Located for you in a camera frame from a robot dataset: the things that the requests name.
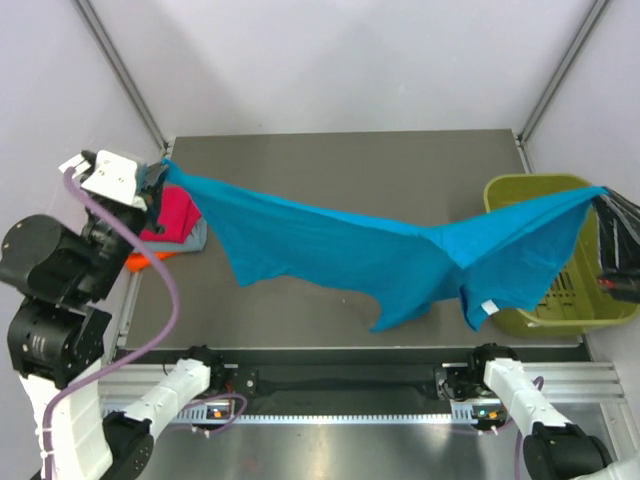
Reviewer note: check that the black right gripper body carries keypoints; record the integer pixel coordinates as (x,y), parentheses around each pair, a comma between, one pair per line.
(627,282)

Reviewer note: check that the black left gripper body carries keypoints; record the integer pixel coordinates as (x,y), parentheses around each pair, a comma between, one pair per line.
(152,205)

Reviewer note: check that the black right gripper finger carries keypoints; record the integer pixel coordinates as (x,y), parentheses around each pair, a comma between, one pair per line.
(627,214)
(608,235)

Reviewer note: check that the blue t shirt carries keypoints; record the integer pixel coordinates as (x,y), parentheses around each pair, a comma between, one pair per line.
(504,259)

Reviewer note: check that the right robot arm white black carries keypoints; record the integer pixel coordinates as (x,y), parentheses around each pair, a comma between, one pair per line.
(553,446)

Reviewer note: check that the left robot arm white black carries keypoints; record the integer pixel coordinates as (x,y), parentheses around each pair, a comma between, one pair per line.
(55,339)

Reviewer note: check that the red folded t shirt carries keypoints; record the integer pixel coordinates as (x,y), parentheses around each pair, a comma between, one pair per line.
(178,217)

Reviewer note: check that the olive green plastic basket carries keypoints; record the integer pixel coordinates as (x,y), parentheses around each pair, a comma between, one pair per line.
(574,304)

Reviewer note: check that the grey folded t shirt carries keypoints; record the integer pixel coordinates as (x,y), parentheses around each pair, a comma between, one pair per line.
(194,242)

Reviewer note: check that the orange folded t shirt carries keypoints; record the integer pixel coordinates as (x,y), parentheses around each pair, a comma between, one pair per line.
(137,262)

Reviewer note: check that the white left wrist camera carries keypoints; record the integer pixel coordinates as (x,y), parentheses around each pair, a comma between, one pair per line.
(109,175)

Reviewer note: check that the aluminium front rail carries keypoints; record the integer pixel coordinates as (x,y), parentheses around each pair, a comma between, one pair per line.
(565,382)

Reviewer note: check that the left aluminium frame post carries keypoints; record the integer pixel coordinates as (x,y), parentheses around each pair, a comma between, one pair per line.
(91,18)

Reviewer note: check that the aluminium frame post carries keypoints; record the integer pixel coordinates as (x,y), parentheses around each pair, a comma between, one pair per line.
(91,18)
(578,41)

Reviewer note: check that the right aluminium frame post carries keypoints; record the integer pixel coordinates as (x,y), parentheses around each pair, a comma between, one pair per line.
(578,41)

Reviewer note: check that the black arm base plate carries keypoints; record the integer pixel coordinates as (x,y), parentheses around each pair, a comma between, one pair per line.
(385,387)

